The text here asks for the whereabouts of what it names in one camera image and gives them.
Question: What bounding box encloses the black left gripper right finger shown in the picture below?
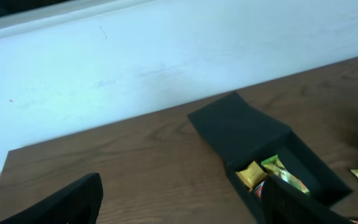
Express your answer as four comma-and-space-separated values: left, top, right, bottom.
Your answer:
261, 175, 353, 224

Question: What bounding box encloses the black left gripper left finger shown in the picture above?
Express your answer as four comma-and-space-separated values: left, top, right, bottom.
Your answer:
0, 172, 103, 224

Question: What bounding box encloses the red cylindrical can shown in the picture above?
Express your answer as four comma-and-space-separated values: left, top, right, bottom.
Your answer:
254, 181, 265, 198

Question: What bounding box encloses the green yellow snack packet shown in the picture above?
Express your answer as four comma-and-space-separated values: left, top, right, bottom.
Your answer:
261, 155, 310, 195

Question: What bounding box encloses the small yellow snack packet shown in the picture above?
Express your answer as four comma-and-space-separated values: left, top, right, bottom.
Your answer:
236, 161, 267, 191

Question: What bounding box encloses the black open gift box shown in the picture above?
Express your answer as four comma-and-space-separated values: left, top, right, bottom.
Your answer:
188, 92, 352, 223

